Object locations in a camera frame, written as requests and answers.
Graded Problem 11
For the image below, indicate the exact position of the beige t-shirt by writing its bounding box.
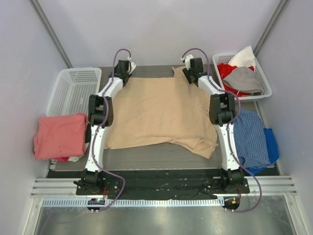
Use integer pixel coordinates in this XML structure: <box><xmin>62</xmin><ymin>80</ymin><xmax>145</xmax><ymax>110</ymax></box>
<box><xmin>105</xmin><ymin>67</ymin><xmax>218</xmax><ymax>159</ymax></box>

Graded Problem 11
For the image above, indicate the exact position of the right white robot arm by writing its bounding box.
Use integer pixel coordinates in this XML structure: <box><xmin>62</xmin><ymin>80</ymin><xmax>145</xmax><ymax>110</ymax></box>
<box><xmin>182</xmin><ymin>55</ymin><xmax>244</xmax><ymax>193</ymax></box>

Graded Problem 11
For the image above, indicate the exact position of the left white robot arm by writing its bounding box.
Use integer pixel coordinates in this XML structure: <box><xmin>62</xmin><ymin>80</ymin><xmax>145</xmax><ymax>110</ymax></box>
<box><xmin>77</xmin><ymin>57</ymin><xmax>136</xmax><ymax>195</ymax></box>

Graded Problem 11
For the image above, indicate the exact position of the red garment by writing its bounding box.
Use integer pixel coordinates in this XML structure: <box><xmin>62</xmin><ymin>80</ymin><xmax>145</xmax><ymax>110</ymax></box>
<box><xmin>218</xmin><ymin>63</ymin><xmax>254</xmax><ymax>96</ymax></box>

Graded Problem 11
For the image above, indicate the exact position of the right white plastic basket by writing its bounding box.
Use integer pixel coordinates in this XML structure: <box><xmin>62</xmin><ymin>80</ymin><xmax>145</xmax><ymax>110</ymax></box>
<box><xmin>212</xmin><ymin>52</ymin><xmax>272</xmax><ymax>102</ymax></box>

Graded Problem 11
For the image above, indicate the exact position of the white plastic basket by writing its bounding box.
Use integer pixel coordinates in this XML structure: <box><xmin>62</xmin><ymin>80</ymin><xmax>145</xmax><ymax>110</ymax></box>
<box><xmin>212</xmin><ymin>52</ymin><xmax>272</xmax><ymax>102</ymax></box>
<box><xmin>45</xmin><ymin>68</ymin><xmax>102</xmax><ymax>117</ymax></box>

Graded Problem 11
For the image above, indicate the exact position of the grey bucket hat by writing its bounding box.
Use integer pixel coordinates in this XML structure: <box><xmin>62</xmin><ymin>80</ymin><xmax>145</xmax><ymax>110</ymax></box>
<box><xmin>223</xmin><ymin>67</ymin><xmax>264</xmax><ymax>94</ymax></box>

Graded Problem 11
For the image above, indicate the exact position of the left white plastic basket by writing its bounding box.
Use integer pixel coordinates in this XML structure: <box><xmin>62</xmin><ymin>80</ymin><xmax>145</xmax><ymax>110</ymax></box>
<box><xmin>45</xmin><ymin>68</ymin><xmax>102</xmax><ymax>117</ymax></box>

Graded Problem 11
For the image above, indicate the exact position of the white cloth in basket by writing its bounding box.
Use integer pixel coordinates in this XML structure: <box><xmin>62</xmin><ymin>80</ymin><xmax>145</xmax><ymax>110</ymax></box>
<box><xmin>228</xmin><ymin>46</ymin><xmax>256</xmax><ymax>68</ymax></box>

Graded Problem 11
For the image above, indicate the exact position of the dark green garment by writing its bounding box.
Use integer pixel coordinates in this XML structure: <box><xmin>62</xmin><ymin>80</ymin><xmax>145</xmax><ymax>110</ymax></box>
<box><xmin>85</xmin><ymin>123</ymin><xmax>91</xmax><ymax>143</ymax></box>

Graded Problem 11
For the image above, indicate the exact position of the blue checkered shirt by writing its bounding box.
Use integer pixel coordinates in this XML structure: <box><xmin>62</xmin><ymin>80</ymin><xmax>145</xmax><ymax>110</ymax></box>
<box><xmin>234</xmin><ymin>110</ymin><xmax>271</xmax><ymax>169</ymax></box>

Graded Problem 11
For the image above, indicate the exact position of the pink folded t-shirt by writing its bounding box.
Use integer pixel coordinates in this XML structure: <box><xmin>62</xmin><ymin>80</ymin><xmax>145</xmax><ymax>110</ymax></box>
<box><xmin>33</xmin><ymin>113</ymin><xmax>89</xmax><ymax>160</ymax></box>

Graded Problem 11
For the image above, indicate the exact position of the magenta and white garment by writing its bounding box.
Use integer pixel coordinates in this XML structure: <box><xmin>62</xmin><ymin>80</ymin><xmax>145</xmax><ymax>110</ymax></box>
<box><xmin>51</xmin><ymin>156</ymin><xmax>82</xmax><ymax>162</ymax></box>

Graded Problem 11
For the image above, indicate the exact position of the solid blue garment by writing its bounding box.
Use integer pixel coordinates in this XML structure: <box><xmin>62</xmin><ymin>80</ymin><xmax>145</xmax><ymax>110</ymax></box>
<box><xmin>244</xmin><ymin>128</ymin><xmax>279</xmax><ymax>175</ymax></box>

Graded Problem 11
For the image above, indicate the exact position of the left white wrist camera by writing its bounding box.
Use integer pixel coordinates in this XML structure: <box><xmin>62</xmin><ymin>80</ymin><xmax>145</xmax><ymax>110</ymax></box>
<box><xmin>127</xmin><ymin>56</ymin><xmax>136</xmax><ymax>74</ymax></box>

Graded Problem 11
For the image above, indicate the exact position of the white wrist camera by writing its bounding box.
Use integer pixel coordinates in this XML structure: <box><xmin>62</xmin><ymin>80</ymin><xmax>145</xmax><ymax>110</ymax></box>
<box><xmin>181</xmin><ymin>54</ymin><xmax>194</xmax><ymax>70</ymax></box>
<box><xmin>127</xmin><ymin>56</ymin><xmax>136</xmax><ymax>74</ymax></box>

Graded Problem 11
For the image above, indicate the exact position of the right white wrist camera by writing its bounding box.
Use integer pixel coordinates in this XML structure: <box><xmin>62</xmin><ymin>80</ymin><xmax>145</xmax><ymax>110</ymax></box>
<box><xmin>181</xmin><ymin>54</ymin><xmax>194</xmax><ymax>70</ymax></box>

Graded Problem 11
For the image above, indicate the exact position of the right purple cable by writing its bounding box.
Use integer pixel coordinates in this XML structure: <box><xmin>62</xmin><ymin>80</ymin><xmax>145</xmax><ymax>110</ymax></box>
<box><xmin>182</xmin><ymin>47</ymin><xmax>264</xmax><ymax>214</ymax></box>

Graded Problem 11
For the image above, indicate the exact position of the purple cable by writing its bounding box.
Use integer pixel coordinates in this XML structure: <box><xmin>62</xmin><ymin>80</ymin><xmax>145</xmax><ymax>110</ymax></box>
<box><xmin>91</xmin><ymin>48</ymin><xmax>134</xmax><ymax>212</ymax></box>
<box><xmin>182</xmin><ymin>47</ymin><xmax>264</xmax><ymax>214</ymax></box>

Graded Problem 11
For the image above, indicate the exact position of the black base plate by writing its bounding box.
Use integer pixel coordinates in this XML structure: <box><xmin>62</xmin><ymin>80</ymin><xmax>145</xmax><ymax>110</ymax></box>
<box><xmin>46</xmin><ymin>167</ymin><xmax>251</xmax><ymax>200</ymax></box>

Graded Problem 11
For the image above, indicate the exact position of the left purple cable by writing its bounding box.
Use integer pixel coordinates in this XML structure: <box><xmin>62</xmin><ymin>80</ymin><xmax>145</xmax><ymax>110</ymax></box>
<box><xmin>91</xmin><ymin>48</ymin><xmax>134</xmax><ymax>212</ymax></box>

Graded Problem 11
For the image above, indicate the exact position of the white slotted cable duct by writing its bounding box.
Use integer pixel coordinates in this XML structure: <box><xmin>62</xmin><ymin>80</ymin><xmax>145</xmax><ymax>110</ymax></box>
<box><xmin>42</xmin><ymin>197</ymin><xmax>224</xmax><ymax>208</ymax></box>

